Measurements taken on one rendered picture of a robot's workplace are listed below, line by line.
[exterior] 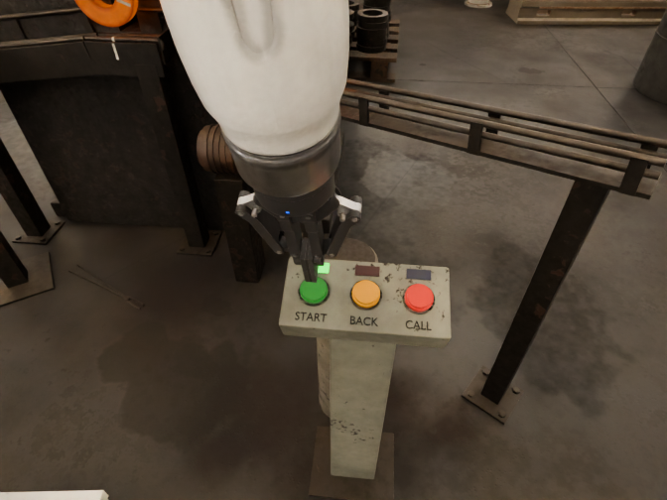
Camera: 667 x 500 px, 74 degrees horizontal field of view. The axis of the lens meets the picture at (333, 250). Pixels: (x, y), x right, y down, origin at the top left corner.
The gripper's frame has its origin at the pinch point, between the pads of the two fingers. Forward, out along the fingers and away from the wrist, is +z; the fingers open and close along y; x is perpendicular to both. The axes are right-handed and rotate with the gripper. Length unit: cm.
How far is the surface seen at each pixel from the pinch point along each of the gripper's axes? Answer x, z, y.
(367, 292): 0.5, 8.1, -7.6
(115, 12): -72, 18, 58
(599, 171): -22.6, 7.9, -43.0
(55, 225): -51, 91, 112
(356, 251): -13.3, 22.9, -5.2
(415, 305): 1.9, 8.2, -14.3
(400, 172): -98, 110, -20
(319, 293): 1.1, 8.1, -0.7
